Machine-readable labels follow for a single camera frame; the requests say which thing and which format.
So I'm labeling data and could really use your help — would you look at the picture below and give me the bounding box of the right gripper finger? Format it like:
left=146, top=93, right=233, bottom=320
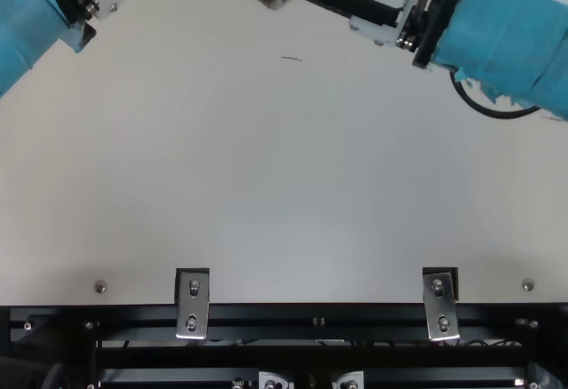
left=297, top=0, right=410, bottom=47

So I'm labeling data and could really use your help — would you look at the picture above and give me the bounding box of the black cable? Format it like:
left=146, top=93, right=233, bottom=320
left=449, top=68, right=543, bottom=120

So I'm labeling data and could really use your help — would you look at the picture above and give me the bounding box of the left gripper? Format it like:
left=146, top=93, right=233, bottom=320
left=0, top=0, right=137, bottom=99

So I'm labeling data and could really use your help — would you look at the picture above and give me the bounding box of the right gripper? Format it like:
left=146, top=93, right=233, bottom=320
left=327, top=0, right=568, bottom=122

